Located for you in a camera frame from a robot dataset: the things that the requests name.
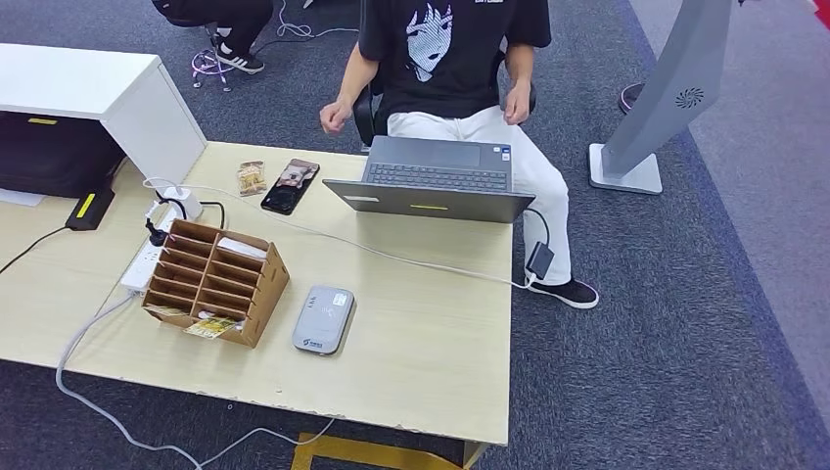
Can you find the grey power strip cable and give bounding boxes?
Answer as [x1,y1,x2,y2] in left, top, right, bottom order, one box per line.
[55,293,337,470]

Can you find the black smartphone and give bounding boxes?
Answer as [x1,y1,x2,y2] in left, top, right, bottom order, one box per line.
[260,159,322,216]

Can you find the thin white cable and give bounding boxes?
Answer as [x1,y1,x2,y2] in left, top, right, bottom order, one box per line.
[143,176,537,291]

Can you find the black plug with cable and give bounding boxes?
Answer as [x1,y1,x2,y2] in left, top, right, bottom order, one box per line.
[143,197,227,249]

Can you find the white floor cable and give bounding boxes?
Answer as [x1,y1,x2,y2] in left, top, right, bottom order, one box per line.
[276,0,361,40]

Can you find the white charger plug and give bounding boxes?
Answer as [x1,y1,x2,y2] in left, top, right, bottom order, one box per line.
[157,186,205,216]

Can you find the grey kiosk stand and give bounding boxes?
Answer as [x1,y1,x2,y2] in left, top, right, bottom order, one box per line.
[588,0,737,197]

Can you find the dark round floor base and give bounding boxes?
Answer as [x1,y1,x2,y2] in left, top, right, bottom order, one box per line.
[617,82,644,118]

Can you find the black device with yellow label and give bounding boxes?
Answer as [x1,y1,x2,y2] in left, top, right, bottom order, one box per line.
[65,186,116,232]

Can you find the yellow printed key card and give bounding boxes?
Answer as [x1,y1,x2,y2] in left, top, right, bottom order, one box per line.
[183,316,238,340]

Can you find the white power strip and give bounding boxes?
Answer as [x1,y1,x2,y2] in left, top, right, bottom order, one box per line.
[120,207,179,297]

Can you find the person's left hand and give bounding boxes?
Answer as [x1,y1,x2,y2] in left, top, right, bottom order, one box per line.
[502,80,533,126]

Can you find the white cabinet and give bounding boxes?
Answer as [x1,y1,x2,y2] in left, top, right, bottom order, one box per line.
[0,42,208,189]

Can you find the white card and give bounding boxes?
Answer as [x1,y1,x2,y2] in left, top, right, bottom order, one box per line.
[215,236,268,260]

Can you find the thin black table cable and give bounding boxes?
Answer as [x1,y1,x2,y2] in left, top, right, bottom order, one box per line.
[0,224,69,277]

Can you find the white paper sheet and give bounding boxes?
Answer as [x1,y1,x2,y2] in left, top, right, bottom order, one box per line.
[0,188,47,208]

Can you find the person's right hand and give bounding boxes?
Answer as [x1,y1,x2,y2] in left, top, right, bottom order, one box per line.
[318,98,354,135]

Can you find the grey card reader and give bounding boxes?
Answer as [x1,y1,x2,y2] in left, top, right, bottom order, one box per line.
[292,285,356,356]

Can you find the black laptop power adapter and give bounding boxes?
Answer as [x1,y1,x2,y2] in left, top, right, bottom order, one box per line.
[525,241,556,281]

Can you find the black office chair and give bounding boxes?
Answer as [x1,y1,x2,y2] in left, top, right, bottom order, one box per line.
[351,51,539,149]

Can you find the yellow table frame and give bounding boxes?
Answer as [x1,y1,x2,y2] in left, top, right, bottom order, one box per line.
[290,433,490,470]

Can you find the brown slotted card organizer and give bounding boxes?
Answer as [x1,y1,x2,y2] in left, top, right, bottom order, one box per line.
[141,218,291,350]

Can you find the purple chair base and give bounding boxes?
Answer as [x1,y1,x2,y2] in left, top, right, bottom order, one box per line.
[189,48,235,93]

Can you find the grey laptop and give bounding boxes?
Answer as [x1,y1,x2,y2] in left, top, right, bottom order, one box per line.
[322,136,537,225]

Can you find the person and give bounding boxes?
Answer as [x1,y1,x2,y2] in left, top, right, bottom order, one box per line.
[152,0,277,74]
[318,0,601,310]

